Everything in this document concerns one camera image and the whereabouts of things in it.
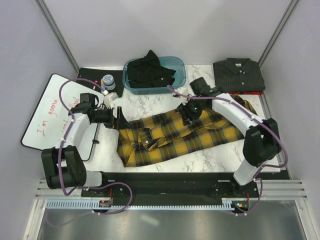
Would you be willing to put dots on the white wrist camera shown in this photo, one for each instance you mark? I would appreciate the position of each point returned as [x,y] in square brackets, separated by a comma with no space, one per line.
[109,99]
[182,91]

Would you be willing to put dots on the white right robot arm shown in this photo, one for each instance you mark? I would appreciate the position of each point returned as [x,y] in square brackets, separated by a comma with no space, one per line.
[260,144]

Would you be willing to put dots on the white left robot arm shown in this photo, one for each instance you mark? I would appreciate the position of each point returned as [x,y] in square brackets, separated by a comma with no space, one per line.
[62,164]

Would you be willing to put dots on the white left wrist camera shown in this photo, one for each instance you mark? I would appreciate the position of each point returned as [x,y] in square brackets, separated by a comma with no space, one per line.
[109,99]

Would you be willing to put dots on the light blue cable duct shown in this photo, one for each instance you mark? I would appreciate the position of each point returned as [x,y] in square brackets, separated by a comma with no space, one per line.
[70,204]

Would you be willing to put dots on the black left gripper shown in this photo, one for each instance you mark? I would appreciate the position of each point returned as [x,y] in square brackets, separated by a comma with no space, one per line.
[120,123]

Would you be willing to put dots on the black mat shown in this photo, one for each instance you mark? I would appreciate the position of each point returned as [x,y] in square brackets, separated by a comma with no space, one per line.
[98,74]

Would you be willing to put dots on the yellow plaid long sleeve shirt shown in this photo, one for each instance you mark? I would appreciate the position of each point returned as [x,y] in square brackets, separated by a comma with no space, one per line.
[164,136]

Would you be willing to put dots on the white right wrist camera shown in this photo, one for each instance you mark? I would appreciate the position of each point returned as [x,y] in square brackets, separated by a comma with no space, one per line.
[182,91]

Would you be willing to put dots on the white dry-erase board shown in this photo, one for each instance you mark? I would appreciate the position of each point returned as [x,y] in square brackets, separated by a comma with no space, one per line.
[50,119]

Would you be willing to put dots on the aluminium frame rail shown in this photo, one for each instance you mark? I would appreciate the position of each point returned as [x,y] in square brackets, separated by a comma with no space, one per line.
[271,190]

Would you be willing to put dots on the folded dark striped shirt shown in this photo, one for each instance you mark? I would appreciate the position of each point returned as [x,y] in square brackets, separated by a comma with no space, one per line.
[238,75]

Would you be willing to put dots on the teal plastic bin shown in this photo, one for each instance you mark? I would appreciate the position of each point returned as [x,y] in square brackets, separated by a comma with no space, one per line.
[170,62]

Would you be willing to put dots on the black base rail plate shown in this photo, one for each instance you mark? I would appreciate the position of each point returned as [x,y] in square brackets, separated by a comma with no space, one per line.
[171,189]

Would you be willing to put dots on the black shirt in bin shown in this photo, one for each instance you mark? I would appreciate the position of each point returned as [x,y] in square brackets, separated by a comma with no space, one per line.
[147,72]

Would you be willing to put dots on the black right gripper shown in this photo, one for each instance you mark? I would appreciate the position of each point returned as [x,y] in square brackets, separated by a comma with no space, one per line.
[183,109]

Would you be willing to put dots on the blue orange eraser stick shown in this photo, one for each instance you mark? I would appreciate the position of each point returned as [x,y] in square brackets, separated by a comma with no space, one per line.
[103,88]

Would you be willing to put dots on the small blue white jar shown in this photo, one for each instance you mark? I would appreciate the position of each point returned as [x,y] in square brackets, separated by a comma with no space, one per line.
[108,82]

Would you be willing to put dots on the red whiteboard marker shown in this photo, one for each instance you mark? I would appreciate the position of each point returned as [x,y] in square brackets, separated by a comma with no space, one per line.
[95,85]

